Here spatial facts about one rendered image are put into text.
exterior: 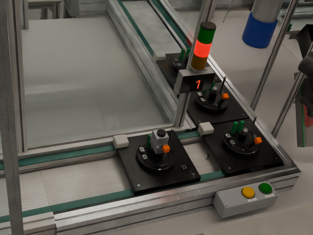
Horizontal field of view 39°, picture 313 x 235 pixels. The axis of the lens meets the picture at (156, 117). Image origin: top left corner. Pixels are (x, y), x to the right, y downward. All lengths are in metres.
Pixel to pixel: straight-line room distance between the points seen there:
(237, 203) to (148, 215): 0.29
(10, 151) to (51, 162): 0.52
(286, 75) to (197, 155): 0.87
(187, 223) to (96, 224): 0.32
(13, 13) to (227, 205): 0.87
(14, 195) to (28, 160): 0.40
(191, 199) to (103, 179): 0.30
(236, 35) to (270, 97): 0.55
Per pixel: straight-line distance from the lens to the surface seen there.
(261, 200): 1.53
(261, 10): 2.41
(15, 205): 1.16
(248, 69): 2.29
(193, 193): 1.46
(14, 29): 1.24
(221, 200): 1.48
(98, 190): 1.47
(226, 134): 1.63
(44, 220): 1.36
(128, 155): 1.51
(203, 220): 1.54
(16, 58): 1.29
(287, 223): 1.64
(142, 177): 1.46
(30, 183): 1.49
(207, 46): 1.41
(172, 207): 1.46
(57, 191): 1.47
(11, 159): 1.03
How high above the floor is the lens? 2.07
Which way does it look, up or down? 41 degrees down
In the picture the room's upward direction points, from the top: 12 degrees clockwise
